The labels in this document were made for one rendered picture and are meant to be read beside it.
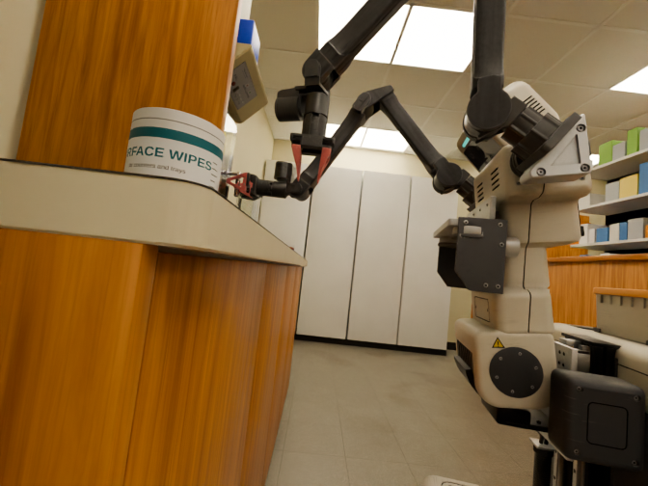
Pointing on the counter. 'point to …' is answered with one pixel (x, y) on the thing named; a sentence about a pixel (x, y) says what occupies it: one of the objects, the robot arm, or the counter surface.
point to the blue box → (247, 33)
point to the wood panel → (123, 73)
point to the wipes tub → (175, 146)
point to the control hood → (253, 83)
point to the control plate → (242, 86)
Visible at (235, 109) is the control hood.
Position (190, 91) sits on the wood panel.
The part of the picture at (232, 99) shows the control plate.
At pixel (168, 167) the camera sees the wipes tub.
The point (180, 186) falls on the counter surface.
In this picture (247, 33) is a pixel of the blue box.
